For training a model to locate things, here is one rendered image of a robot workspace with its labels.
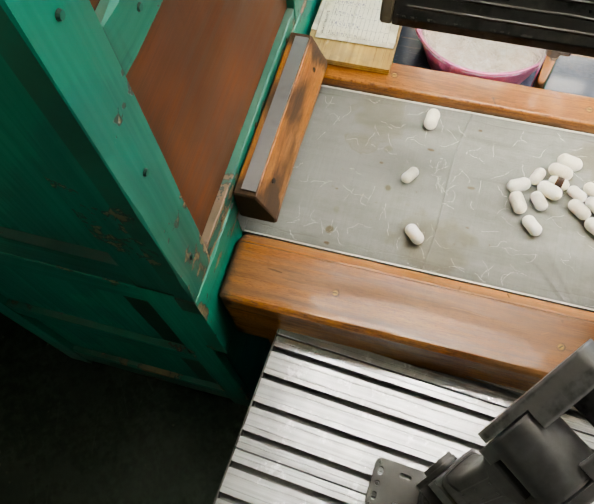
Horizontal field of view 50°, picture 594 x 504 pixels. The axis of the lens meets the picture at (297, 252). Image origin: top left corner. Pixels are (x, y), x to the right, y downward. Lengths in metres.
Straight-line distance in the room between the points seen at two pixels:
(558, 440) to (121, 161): 0.43
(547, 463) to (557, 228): 0.53
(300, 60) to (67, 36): 0.57
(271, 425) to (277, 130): 0.43
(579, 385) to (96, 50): 0.45
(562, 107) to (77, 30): 0.81
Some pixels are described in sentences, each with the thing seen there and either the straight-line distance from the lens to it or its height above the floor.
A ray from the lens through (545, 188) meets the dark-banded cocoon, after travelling 1.03.
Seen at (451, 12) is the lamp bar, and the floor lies 1.07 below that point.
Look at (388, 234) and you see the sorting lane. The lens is 0.97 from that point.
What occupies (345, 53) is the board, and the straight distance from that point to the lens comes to 1.12.
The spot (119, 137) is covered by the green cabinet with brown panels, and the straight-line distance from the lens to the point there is 0.56.
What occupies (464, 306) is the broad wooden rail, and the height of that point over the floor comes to 0.76.
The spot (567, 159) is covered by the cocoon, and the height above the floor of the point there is 0.76.
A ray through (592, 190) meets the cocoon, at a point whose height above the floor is 0.76.
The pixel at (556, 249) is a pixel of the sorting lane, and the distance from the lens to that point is 1.01.
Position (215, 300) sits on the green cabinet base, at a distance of 0.93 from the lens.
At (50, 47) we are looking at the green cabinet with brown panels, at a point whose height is 1.31.
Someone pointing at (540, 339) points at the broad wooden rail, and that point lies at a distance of 0.93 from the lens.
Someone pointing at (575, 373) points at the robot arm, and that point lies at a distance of 0.55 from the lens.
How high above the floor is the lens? 1.62
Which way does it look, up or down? 66 degrees down
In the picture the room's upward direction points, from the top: 9 degrees counter-clockwise
